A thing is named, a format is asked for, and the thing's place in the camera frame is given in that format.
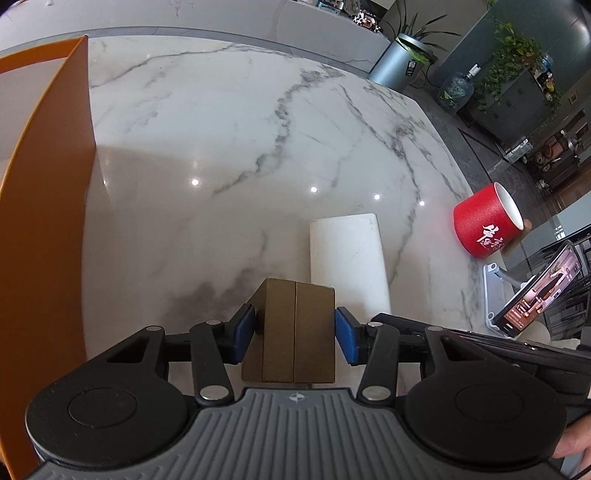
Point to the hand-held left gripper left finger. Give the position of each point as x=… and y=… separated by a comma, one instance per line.
x=244, y=334

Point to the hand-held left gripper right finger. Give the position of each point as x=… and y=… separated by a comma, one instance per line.
x=348, y=337

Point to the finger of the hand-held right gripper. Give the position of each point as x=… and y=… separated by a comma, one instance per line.
x=401, y=324

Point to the brown box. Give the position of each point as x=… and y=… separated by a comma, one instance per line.
x=291, y=332

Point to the person's right hand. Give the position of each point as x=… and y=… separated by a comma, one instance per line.
x=577, y=438

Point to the smartphone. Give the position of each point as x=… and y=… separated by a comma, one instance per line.
x=540, y=295

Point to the long cream box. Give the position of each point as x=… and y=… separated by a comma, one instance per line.
x=346, y=249

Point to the red cup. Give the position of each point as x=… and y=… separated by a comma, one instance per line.
x=480, y=221

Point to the wooden tea table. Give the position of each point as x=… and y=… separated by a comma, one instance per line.
x=561, y=152

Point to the clear water jug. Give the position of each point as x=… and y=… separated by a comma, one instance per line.
x=455, y=90

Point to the grey cabinet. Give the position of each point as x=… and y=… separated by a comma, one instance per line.
x=512, y=110

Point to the potted plant grey pot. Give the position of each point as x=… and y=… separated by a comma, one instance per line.
x=397, y=64

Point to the trailing green plant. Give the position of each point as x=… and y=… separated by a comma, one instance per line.
x=512, y=55

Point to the white counter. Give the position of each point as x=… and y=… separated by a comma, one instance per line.
x=184, y=18

